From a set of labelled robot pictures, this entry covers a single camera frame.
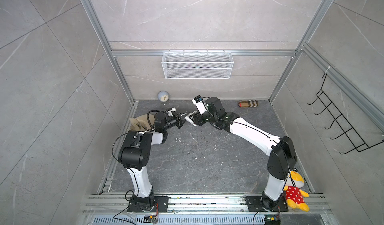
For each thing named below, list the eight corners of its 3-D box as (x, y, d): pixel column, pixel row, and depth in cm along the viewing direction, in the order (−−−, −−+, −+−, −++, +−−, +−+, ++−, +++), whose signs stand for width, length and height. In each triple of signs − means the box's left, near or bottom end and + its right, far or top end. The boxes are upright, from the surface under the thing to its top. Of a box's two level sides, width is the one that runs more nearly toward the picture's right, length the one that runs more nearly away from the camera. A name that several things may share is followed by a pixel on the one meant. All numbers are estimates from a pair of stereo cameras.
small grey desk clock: (159, 104, 120) (157, 95, 113) (160, 98, 124) (158, 90, 117) (168, 104, 120) (166, 95, 113) (169, 98, 125) (167, 90, 117)
